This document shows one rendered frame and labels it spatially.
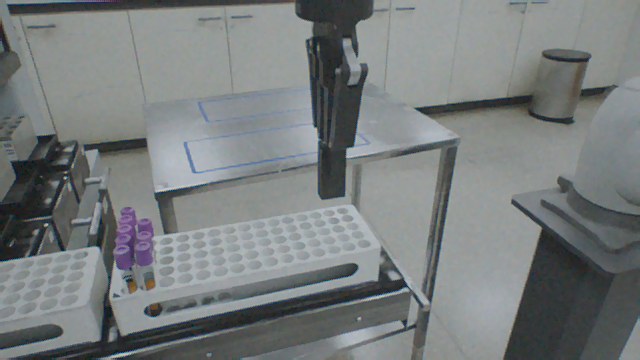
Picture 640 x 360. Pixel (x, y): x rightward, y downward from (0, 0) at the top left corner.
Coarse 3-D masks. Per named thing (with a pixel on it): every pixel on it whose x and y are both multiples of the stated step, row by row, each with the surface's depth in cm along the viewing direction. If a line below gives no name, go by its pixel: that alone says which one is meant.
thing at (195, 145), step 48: (240, 96) 113; (288, 96) 113; (384, 96) 113; (192, 144) 88; (240, 144) 88; (288, 144) 88; (384, 144) 88; (432, 144) 89; (192, 192) 75; (432, 240) 104; (432, 288) 111; (336, 336) 114; (384, 336) 116
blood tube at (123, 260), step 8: (120, 248) 43; (128, 248) 43; (120, 256) 42; (128, 256) 43; (120, 264) 43; (128, 264) 43; (120, 272) 44; (128, 272) 44; (128, 280) 44; (128, 288) 45; (136, 288) 46
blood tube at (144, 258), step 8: (136, 248) 43; (144, 248) 43; (136, 256) 43; (144, 256) 43; (152, 256) 44; (144, 264) 44; (152, 264) 45; (144, 272) 44; (152, 272) 45; (144, 280) 45; (152, 280) 45; (144, 288) 46; (152, 288) 46; (152, 304) 47; (152, 312) 47; (160, 312) 48
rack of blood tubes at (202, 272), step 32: (256, 224) 57; (288, 224) 56; (320, 224) 57; (352, 224) 56; (160, 256) 51; (192, 256) 51; (224, 256) 51; (256, 256) 52; (288, 256) 51; (320, 256) 52; (352, 256) 51; (160, 288) 46; (192, 288) 47; (224, 288) 53; (256, 288) 54; (288, 288) 54; (320, 288) 52; (128, 320) 46; (160, 320) 47
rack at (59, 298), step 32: (64, 256) 51; (96, 256) 51; (0, 288) 47; (32, 288) 47; (64, 288) 46; (96, 288) 48; (0, 320) 42; (32, 320) 43; (64, 320) 44; (96, 320) 46; (0, 352) 44; (32, 352) 45
